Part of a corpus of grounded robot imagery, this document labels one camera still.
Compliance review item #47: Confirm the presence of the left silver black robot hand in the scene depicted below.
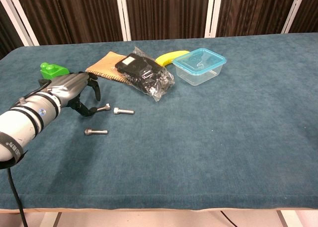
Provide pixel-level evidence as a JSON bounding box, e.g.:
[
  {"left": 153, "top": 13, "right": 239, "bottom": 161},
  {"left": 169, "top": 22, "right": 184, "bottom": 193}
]
[{"left": 48, "top": 72, "right": 101, "bottom": 117}]

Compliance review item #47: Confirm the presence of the steel bolt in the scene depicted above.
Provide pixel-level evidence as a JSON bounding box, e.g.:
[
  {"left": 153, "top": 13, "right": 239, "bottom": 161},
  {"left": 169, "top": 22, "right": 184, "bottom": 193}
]
[
  {"left": 113, "top": 107, "right": 135, "bottom": 116},
  {"left": 96, "top": 103, "right": 111, "bottom": 113},
  {"left": 84, "top": 128, "right": 109, "bottom": 137}
]

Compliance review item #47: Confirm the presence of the green toy building block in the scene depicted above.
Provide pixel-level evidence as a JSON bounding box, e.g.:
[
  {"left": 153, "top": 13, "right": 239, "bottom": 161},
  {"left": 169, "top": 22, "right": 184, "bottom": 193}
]
[{"left": 39, "top": 62, "right": 69, "bottom": 79}]

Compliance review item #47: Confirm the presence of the tan woven mat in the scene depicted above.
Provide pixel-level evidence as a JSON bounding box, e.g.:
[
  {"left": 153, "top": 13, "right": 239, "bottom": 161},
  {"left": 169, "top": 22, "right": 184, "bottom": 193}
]
[{"left": 85, "top": 51, "right": 129, "bottom": 83}]

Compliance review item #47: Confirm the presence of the black item in plastic bag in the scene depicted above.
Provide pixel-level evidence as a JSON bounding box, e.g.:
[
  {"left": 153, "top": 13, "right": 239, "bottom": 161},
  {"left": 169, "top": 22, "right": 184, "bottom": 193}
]
[{"left": 114, "top": 46, "right": 175, "bottom": 102}]

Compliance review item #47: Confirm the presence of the brown curtain panel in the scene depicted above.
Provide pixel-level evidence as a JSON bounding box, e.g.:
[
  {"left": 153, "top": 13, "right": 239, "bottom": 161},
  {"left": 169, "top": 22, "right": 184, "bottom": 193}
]
[
  {"left": 124, "top": 0, "right": 211, "bottom": 42},
  {"left": 289, "top": 0, "right": 318, "bottom": 34},
  {"left": 215, "top": 0, "right": 299, "bottom": 38},
  {"left": 13, "top": 0, "right": 124, "bottom": 46},
  {"left": 0, "top": 2, "right": 26, "bottom": 59}
]

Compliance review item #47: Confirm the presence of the yellow banana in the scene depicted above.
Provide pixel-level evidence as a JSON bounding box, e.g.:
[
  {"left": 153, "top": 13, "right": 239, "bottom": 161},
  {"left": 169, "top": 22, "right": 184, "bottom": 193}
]
[{"left": 155, "top": 50, "right": 191, "bottom": 67}]

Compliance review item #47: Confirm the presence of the white table leg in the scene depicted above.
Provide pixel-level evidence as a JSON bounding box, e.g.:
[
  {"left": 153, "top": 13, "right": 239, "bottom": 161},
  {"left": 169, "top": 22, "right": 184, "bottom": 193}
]
[
  {"left": 44, "top": 211, "right": 63, "bottom": 227},
  {"left": 276, "top": 210, "right": 297, "bottom": 227}
]

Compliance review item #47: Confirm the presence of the clear container with blue lid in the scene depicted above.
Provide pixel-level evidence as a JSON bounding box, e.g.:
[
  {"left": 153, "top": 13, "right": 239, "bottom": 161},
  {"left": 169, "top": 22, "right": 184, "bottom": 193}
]
[{"left": 172, "top": 48, "right": 227, "bottom": 86}]

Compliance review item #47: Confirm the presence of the teal table cloth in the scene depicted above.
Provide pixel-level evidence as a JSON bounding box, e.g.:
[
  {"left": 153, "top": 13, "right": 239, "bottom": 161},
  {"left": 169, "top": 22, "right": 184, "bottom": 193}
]
[{"left": 0, "top": 32, "right": 318, "bottom": 211}]

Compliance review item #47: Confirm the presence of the white divider post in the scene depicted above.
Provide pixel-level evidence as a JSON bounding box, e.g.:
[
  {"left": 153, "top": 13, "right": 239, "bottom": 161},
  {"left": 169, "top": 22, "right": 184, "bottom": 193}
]
[
  {"left": 115, "top": 0, "right": 132, "bottom": 42},
  {"left": 281, "top": 0, "right": 308, "bottom": 34},
  {"left": 0, "top": 0, "right": 40, "bottom": 47},
  {"left": 204, "top": 0, "right": 223, "bottom": 38}
]

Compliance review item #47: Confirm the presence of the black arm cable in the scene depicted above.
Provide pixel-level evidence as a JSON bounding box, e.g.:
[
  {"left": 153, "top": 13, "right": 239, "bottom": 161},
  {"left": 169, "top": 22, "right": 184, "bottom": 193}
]
[{"left": 6, "top": 167, "right": 28, "bottom": 227}]

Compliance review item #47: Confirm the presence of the black floor cable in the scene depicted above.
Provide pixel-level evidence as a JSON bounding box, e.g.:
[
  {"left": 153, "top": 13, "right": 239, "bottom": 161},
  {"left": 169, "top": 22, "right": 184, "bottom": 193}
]
[{"left": 220, "top": 210, "right": 239, "bottom": 227}]

